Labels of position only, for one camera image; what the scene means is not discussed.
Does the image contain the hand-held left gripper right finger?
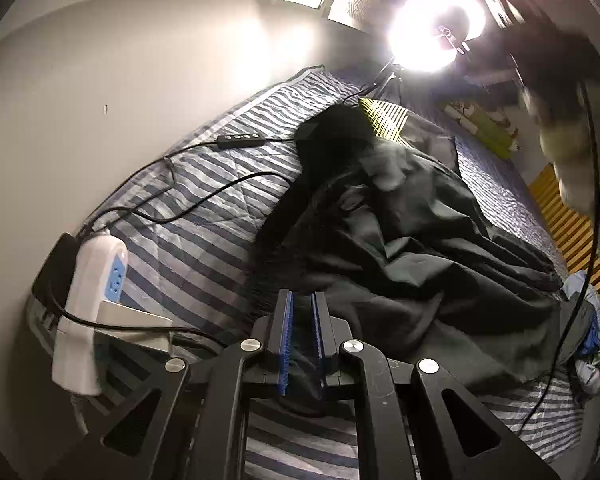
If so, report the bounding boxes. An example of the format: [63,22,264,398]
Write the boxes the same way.
[311,292,561,480]

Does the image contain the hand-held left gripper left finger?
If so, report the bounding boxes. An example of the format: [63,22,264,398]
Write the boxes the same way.
[42,289,293,480]

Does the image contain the dark grey garment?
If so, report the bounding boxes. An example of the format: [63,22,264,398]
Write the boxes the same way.
[252,140,588,411]

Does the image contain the blue garment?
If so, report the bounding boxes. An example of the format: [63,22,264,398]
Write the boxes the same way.
[577,320,600,361]

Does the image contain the light blue jeans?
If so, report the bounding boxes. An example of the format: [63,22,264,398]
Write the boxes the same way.
[560,270,600,408]

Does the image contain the person's right forearm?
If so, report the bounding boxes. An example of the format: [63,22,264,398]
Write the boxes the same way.
[525,90,600,216]

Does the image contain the green floral folded blanket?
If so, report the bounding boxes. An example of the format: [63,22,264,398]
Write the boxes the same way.
[440,100,521,161]

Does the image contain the white power adapter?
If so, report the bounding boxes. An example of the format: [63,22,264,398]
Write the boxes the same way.
[97,301,174,356]

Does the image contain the striped bed sheet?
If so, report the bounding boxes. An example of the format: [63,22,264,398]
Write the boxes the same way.
[27,67,588,480]

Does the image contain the black fuzzy cloth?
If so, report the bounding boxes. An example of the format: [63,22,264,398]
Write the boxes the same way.
[295,104,378,171]

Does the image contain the white power strip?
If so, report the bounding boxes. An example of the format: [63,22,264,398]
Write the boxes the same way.
[51,230,129,397]

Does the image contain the black box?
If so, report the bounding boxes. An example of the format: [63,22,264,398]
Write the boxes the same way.
[31,232,81,313]

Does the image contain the ring light on tripod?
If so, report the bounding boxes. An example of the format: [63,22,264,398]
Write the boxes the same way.
[350,0,488,106]

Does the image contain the wooden slat rail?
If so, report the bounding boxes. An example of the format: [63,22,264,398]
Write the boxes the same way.
[527,162,600,356]

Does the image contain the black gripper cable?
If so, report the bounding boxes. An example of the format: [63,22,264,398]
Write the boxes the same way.
[517,80,600,433]

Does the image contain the black cable with inline remote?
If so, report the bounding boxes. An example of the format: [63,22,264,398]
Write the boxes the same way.
[82,65,381,233]

